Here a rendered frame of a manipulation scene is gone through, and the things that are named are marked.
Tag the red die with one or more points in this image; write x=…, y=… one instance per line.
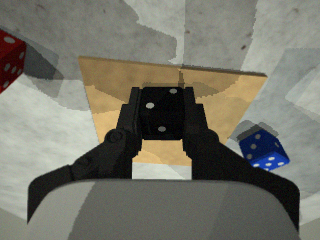
x=12, y=57

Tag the blue die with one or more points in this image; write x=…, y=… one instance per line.
x=263, y=150

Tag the black die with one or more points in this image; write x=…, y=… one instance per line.
x=162, y=113

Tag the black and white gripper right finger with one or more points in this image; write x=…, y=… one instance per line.
x=212, y=160

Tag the tan flat mat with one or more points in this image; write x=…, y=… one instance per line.
x=225, y=95

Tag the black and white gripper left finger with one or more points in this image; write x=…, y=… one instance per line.
x=108, y=160

